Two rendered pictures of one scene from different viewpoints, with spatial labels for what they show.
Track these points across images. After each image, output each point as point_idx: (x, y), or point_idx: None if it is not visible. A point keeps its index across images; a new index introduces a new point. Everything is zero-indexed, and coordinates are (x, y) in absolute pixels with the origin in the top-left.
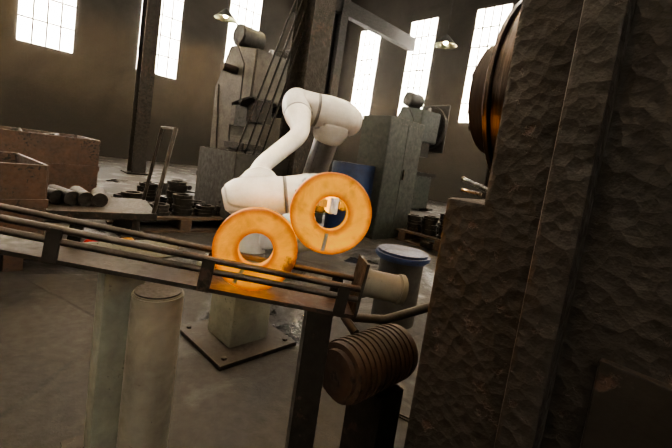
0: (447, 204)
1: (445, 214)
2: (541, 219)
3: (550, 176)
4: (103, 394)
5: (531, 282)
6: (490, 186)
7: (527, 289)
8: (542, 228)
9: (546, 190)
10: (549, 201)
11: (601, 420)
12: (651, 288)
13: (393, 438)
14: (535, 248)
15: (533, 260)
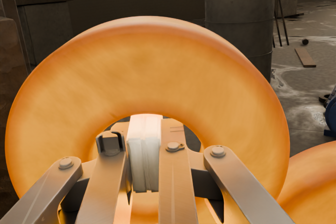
0: (16, 28)
1: (19, 43)
2: (17, 14)
3: None
4: None
5: (29, 63)
6: None
7: (31, 70)
8: (20, 21)
9: None
10: None
11: None
12: None
13: None
14: (23, 38)
15: (25, 47)
